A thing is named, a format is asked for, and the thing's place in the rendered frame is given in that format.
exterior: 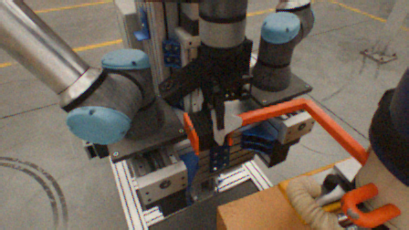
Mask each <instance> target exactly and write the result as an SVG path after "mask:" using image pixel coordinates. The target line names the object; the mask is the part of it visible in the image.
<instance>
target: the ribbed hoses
mask: <svg viewBox="0 0 409 230"><path fill-rule="evenodd" d="M286 192H287V198H288V200H289V202H290V203H291V204H292V206H293V207H294V208H295V210H296V212H299V215H301V218H302V219H305V220H306V224H310V228H312V229H315V230H346V229H344V228H343V227H341V226H338V217H337V216H336V215H335V214H334V213H329V212H326V213H325V210H322V207H320V206H319V205H318V204H316V201H314V200H315V199H317V198H319V197H320V195H321V193H322V190H321V186H320V185H319V184H318V183H317V182H316V181H315V179H312V178H310V177H308V176H303V177H301V176H300V177H296V178H294V179H293V180H291V181H290V182H288V186H287V189H286Z"/></svg>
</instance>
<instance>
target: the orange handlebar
mask: <svg viewBox="0 0 409 230"><path fill-rule="evenodd" d="M303 109H304V110H305V111H306V112H307V113H308V114H309V115H310V116H311V117H312V118H313V119H314V120H315V121H316V122H317V123H318V124H319V125H320V126H322V128H324V130H326V131H327V132H328V133H329V134H330V135H331V137H333V138H334V139H335V140H336V141H337V142H338V143H339V144H340V145H341V146H342V147H343V149H345V150H346V151H347V152H348V153H349V154H350V155H351V156H352V157H353V158H355V160H356V161H358V162H359V163H360V165H362V167H363V166H364V164H365V163H367V159H368V157H369V155H370V153H369V152H365V151H366V150H365V149H364V148H363V147H362V146H361V145H360V144H359V143H358V142H357V141H356V140H355V139H353V137H351V135H350V134H348V132H346V131H345V130H344V129H343V128H341V126H340V125H338V124H337V123H336V122H335V121H334V120H333V119H332V118H330V117H329V116H328V115H327V113H325V112H324V111H323V110H322V109H320V107H319V106H317V105H316V104H315V103H314V102H313V101H312V100H311V99H307V100H305V99H303V98H301V99H294V100H292V101H287V102H284V103H281V104H277V105H274V106H269V107H266V108H264V109H258V110H251V111H249V112H246V113H241V114H239V115H237V116H239V117H241V118H242V121H243V122H242V125H241V126H243V125H247V124H250V123H252V122H258V121H260V120H266V119H269V118H274V117H277V116H281V115H284V114H286V113H291V112H293V111H296V110H303ZM377 194H378V189H377V186H376V185H375V184H374V183H368V184H365V185H364V186H360V187H358V188H357V189H353V190H352V191H348V192H347V193H346V194H344V195H343V197H342V198H341V210H342V211H343V212H344V214H346V216H347V217H348V219H350V220H351V221H352V222H353V223H354V224H356V225H358V226H362V227H365V228H372V227H375V226H377V225H381V224H382V223H384V222H387V221H389V220H392V219H393V218H394V217H397V216H399V215H401V210H400V209H399V208H398V207H397V206H396V205H393V204H386V205H383V206H382V207H380V208H377V209H375V210H372V211H370V212H369V213H362V212H360V210H358V208H357V207H356V206H355V205H356V204H357V203H360V202H362V201H365V200H367V199H369V198H373V197H374V196H377Z"/></svg>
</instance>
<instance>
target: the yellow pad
mask: <svg viewBox="0 0 409 230"><path fill-rule="evenodd" d="M350 158H353V157H350ZM350 158H346V159H344V160H342V161H338V162H334V163H332V164H330V165H326V166H324V167H320V168H319V169H317V170H313V171H311V172H305V173H304V174H301V175H299V176H296V177H300V176H301V177H303V176H308V177H310V178H312V179H315V181H316V182H317V183H318V184H319V185H320V186H321V190H322V193H321V195H320V197H319V198H317V199H315V200H314V201H316V204H318V205H319V206H320V207H322V210H325V213H326V212H329V213H336V212H338V211H339V210H341V198H342V197H343V195H344V194H346V193H347V192H348V191H349V189H350V186H349V185H348V184H347V183H346V182H344V181H343V179H342V178H341V177H340V176H339V175H338V174H337V173H336V171H335V170H334V169H333V166H334V164H336V163H339V162H343V161H348V160H349V159H350ZM296 177H293V178H291V179H287V180H286V181H284V182H280V183H279V184H278V189H279V190H280V191H281V192H282V194H283V195H284V197H285V198H286V199H287V201H288V204H289V205H290V206H291V208H292V209H293V210H294V212H295V213H296V215H297V217H298V218H299V220H300V222H301V223H303V224H304V225H306V220H305V219H302V218H301V215H299V212H296V210H295V208H294V207H293V206H292V204H291V203H290V202H289V200H288V198H287V192H286V189H287V186H288V182H290V181H291V180H293V179H294V178H296Z"/></svg>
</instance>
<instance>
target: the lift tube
mask: <svg viewBox="0 0 409 230"><path fill-rule="evenodd" d="M389 110H390V113H391V118H392V121H393V125H394V127H395V129H396V131H397V132H398V133H399V134H400V135H401V137H402V138H404V140H405V141H407V142H408V144H409V66H408V68H407V69H406V70H405V72H404V73H403V75H402V77H401V79H400V81H399V82H398V85H397V88H396V90H395V92H394V94H393V98H392V100H391V105H390V107H389ZM371 125H372V124H370V128H369V130H368V132H369V140H370V144H371V146H372V149H373V150H374V153H375V154H376V156H377V158H379V161H380V162H381V163H382V164H383V165H384V167H385V168H386V169H387V170H389V173H391V174H393V176H394V177H396V179H397V180H399V181H400V182H401V183H403V184H405V186H406V187H408V188H409V177H407V176H406V175H405V174H404V173H403V172H401V171H400V170H398V168H396V166H395V165H393V163H391V161H389V159H388V158H387V157H386V156H385V155H384V154H383V152H382V150H381V149H380V148H379V146H378V144H377V142H376V141H375V139H374V137H373V135H372V127H371Z"/></svg>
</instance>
